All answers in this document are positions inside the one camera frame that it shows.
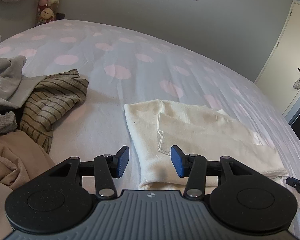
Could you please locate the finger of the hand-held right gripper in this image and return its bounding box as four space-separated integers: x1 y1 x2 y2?
286 177 300 188

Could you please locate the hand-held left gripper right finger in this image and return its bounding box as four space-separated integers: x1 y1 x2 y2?
170 145 258 200

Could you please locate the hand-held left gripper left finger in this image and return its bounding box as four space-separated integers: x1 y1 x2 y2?
42 145 130 200

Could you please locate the cream knit sweater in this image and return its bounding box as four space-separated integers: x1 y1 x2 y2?
124 99 290 190

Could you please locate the olive striped garment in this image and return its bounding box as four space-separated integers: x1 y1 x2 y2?
20 69 90 154

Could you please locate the tan garment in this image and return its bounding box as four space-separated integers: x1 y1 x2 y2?
0 130 56 233

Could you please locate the bed with pink dotted sheet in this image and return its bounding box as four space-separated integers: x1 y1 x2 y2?
0 19 300 240

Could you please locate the grey ribbed knit cloth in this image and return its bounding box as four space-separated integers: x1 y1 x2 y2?
0 111 18 135

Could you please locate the cream door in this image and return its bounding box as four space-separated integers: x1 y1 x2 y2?
254 0 300 115

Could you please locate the light grey hoodie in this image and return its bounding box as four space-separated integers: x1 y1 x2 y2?
0 55 48 111

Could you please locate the column of plush toys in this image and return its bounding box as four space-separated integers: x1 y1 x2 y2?
36 0 63 27

